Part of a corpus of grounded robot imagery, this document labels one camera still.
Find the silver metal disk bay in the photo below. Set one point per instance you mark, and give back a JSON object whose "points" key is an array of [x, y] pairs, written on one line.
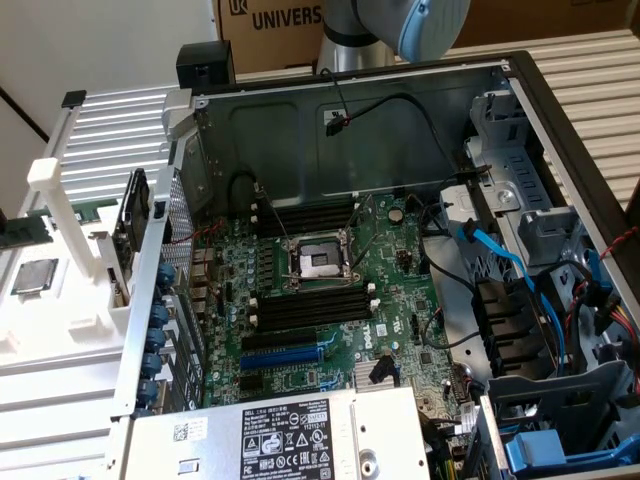
{"points": [[515, 165]]}

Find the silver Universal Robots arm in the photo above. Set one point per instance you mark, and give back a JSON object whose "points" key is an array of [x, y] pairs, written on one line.
{"points": [[355, 50]]}

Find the blue slot retention clip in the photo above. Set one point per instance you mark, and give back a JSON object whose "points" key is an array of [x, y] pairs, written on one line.
{"points": [[159, 315], [156, 339], [166, 276], [147, 391], [151, 364]]}

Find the silver coin battery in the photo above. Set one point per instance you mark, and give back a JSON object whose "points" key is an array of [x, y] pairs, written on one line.
{"points": [[397, 215]]}

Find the plain brown cardboard box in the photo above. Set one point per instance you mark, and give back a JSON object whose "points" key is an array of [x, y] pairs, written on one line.
{"points": [[550, 20]]}

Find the blue expansion slot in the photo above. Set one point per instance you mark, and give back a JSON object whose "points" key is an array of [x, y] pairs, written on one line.
{"points": [[280, 358]]}

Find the silver power supply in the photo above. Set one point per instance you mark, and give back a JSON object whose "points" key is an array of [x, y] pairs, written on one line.
{"points": [[380, 430]]}

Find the long black expansion slot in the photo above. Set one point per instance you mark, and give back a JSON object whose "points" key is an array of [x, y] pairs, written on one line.
{"points": [[280, 340]]}

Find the black table end cap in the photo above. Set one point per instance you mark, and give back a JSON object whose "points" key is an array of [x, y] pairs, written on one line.
{"points": [[74, 98]]}

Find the open PC case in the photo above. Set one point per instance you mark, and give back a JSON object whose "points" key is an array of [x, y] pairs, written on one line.
{"points": [[280, 150]]}

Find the gray plastic disk bay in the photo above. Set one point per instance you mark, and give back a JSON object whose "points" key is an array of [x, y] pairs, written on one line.
{"points": [[560, 400]]}

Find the white parts rack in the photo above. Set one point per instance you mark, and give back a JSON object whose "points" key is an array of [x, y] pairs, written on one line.
{"points": [[50, 320]]}

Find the printed cardboard box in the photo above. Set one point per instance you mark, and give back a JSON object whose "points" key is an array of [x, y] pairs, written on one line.
{"points": [[270, 45]]}

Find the short black expansion slot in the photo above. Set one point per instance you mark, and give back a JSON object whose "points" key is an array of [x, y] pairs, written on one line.
{"points": [[251, 383]]}

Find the green Dell motherboard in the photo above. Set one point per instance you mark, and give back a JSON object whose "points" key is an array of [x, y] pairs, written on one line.
{"points": [[400, 320]]}

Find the small silver heatsink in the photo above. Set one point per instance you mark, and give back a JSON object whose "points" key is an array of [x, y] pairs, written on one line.
{"points": [[362, 375]]}

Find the gray plastic bracket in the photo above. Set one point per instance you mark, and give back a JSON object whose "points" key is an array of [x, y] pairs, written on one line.
{"points": [[537, 225]]}

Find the black box-shaped device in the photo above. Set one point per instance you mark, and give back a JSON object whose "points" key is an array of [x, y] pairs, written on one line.
{"points": [[205, 65]]}

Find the silver CPU chip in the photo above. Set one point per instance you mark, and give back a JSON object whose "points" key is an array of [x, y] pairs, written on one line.
{"points": [[35, 277]]}

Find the black graphics card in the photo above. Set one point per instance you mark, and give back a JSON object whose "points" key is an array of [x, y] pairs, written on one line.
{"points": [[135, 210]]}

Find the CPU socket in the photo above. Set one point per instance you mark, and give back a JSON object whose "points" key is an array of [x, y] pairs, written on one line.
{"points": [[317, 262]]}

